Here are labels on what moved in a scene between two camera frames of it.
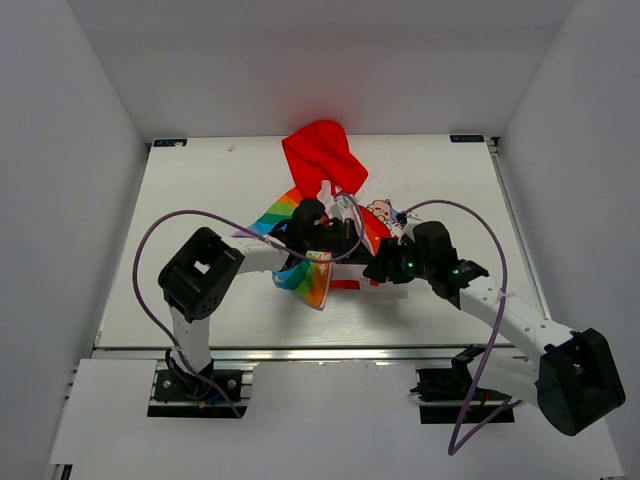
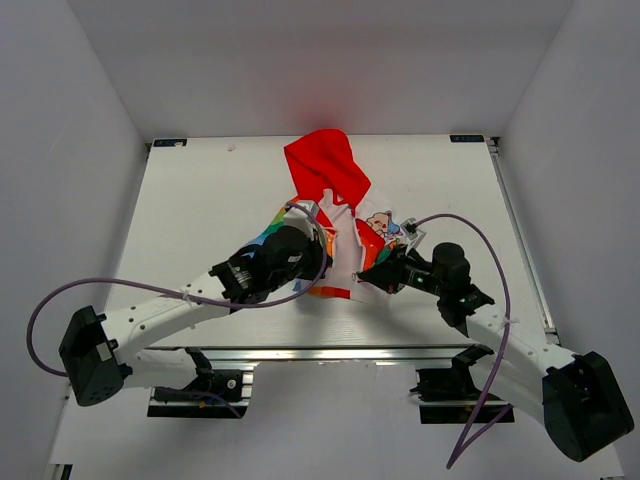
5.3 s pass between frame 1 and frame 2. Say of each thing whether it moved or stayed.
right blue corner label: stayed
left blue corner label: stayed
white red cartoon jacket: moved
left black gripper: moved
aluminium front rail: stayed
